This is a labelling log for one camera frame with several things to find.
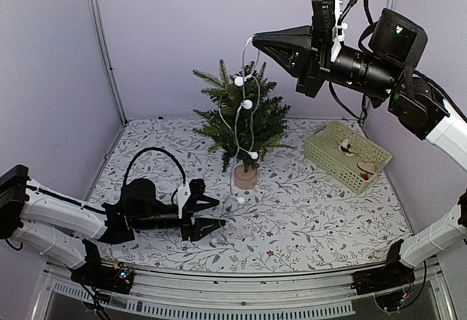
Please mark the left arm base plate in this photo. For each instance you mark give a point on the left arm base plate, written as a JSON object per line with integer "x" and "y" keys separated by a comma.
{"x": 118, "y": 278}

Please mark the floral white tablecloth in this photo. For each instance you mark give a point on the floral white tablecloth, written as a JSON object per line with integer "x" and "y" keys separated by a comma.
{"x": 294, "y": 202}

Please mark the black white cotton ornament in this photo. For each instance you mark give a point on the black white cotton ornament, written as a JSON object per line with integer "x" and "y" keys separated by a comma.
{"x": 344, "y": 146}

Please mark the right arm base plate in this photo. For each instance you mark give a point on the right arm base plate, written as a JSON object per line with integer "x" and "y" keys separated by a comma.
{"x": 378, "y": 279}

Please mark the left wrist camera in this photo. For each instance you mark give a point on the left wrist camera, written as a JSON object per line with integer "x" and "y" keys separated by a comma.
{"x": 188, "y": 195}

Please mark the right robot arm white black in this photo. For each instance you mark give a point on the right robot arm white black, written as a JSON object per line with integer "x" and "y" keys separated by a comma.
{"x": 426, "y": 110}

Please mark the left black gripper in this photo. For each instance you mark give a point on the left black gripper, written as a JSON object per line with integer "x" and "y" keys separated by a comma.
{"x": 201, "y": 224}

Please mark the front aluminium rail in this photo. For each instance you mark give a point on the front aluminium rail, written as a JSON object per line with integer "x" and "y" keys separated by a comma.
{"x": 270, "y": 283}

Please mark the wooden heart ornament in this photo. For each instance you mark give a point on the wooden heart ornament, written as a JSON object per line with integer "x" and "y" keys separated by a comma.
{"x": 368, "y": 166}

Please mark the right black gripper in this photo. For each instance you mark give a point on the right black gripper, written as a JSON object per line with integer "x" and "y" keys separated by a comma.
{"x": 296, "y": 59}

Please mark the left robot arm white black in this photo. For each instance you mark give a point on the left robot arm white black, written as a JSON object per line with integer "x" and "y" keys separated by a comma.
{"x": 67, "y": 229}

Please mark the white ball light garland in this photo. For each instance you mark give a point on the white ball light garland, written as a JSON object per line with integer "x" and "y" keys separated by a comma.
{"x": 247, "y": 105}

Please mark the small green christmas tree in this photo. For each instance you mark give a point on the small green christmas tree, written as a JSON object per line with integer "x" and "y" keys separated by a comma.
{"x": 269, "y": 127}

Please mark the pale green plastic basket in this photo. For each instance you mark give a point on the pale green plastic basket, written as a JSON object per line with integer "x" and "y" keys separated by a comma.
{"x": 322, "y": 148}

